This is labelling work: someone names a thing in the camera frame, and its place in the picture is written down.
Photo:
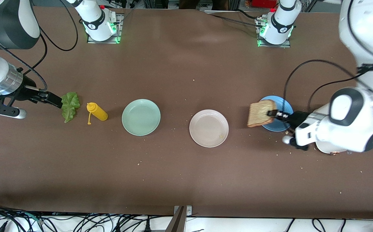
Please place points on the yellow mustard squeeze bottle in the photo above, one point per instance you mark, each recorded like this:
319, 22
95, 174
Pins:
98, 112

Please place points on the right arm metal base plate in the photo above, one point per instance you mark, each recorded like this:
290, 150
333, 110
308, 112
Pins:
119, 32

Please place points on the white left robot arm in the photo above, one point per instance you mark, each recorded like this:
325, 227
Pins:
354, 122

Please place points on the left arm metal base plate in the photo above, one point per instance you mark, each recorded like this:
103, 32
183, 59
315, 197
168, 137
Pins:
285, 46

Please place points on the white left camera mount block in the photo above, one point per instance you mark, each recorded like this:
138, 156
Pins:
312, 138

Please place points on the blue plate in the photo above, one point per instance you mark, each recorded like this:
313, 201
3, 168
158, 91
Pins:
275, 127

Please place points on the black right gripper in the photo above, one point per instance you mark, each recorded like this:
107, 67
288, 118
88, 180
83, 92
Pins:
24, 91

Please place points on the mint green plate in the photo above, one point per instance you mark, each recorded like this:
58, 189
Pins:
141, 117

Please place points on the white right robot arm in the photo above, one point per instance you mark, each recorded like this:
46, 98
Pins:
9, 25

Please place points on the grey metal table bracket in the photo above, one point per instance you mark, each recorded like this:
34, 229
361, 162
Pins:
178, 222

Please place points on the green lettuce leaf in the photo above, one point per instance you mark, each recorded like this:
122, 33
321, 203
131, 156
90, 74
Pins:
70, 104

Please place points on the red background box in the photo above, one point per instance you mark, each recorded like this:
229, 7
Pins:
263, 3

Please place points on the brown bread slice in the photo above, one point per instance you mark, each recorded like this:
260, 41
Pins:
259, 114

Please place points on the white toaster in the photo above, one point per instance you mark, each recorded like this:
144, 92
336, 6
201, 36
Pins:
334, 153

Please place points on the beige plate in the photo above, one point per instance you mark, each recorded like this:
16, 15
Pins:
209, 128

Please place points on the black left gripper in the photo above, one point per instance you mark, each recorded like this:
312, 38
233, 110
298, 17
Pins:
297, 118

